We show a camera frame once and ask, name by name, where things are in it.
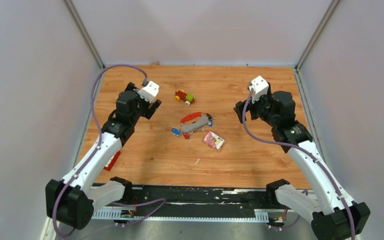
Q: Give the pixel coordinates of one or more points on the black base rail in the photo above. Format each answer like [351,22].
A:
[201,203]

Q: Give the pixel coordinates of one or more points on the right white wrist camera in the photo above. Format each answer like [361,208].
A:
[259,87]

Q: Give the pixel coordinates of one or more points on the key with blue tag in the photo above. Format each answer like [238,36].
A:
[176,132]

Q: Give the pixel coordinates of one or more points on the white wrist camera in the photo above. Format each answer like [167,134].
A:
[259,87]
[149,91]

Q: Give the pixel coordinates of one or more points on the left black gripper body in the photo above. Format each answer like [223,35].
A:
[143,105]

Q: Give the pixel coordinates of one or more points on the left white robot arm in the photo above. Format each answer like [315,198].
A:
[72,200]

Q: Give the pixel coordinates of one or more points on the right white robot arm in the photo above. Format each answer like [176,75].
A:
[334,214]

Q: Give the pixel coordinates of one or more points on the colourful toy brick car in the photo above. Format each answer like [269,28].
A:
[187,98]

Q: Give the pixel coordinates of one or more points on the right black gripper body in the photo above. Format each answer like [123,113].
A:
[260,108]

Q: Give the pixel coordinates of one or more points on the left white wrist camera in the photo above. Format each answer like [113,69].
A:
[149,91]

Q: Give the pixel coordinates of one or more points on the metal key holder red handle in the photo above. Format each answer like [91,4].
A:
[194,122]

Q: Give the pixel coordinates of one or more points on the pink card packet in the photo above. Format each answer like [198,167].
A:
[214,141]

